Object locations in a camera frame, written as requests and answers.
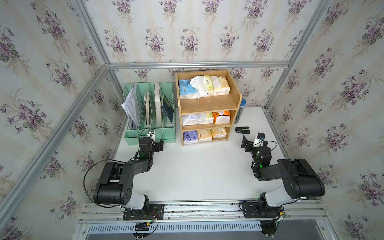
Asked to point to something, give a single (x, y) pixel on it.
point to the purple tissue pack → (190, 136)
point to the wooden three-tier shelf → (208, 100)
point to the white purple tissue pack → (192, 119)
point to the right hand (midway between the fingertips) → (253, 137)
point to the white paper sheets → (131, 106)
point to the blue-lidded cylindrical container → (242, 105)
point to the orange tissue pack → (215, 114)
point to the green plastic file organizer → (150, 106)
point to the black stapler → (239, 130)
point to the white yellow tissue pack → (205, 118)
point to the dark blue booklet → (166, 107)
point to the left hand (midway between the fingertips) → (154, 139)
